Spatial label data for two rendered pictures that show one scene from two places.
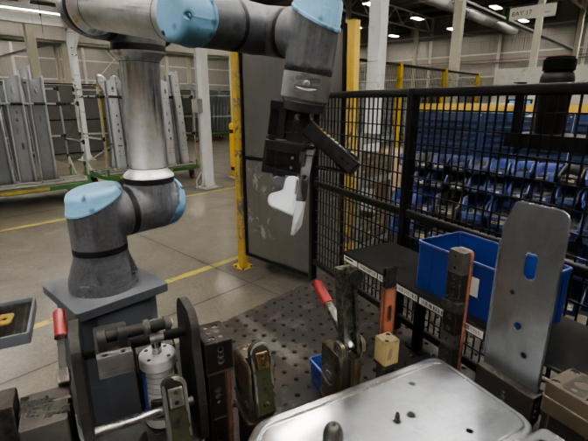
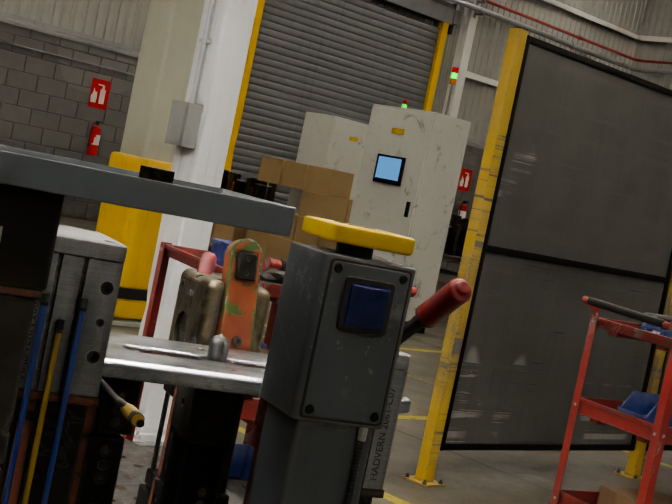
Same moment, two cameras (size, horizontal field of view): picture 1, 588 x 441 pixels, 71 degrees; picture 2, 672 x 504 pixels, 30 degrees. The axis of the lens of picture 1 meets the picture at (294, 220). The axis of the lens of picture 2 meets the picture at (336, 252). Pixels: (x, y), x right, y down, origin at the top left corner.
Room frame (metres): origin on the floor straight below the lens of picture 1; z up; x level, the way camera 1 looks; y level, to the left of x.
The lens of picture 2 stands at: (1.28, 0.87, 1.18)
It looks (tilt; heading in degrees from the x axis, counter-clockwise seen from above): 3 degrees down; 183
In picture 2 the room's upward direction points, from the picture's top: 12 degrees clockwise
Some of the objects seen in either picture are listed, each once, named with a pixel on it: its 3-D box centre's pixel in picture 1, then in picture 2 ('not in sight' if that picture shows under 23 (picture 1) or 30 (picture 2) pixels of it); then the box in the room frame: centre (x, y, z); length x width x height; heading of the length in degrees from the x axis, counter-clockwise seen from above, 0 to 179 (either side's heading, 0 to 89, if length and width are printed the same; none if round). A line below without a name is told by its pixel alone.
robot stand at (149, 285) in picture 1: (115, 358); not in sight; (0.88, 0.44, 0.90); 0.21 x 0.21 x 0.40; 47
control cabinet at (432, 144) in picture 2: not in sight; (403, 194); (-10.42, 0.73, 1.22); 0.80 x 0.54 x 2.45; 48
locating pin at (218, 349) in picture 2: not in sight; (217, 354); (0.10, 0.71, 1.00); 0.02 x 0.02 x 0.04
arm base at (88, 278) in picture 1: (102, 263); not in sight; (0.88, 0.44, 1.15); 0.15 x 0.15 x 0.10
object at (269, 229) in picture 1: (289, 169); not in sight; (3.22, 0.04, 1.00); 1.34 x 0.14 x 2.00; 47
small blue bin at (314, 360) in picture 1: (332, 374); not in sight; (1.03, -0.11, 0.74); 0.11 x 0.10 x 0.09; 118
